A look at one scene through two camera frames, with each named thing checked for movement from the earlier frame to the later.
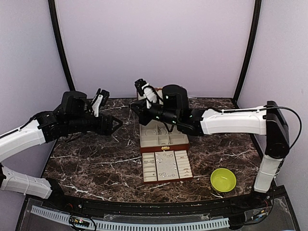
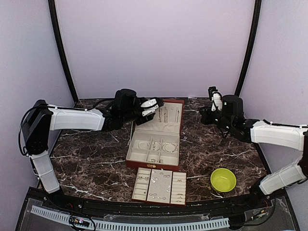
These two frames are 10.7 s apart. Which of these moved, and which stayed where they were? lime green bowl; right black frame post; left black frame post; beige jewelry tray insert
Moved: beige jewelry tray insert
Stayed: lime green bowl; left black frame post; right black frame post
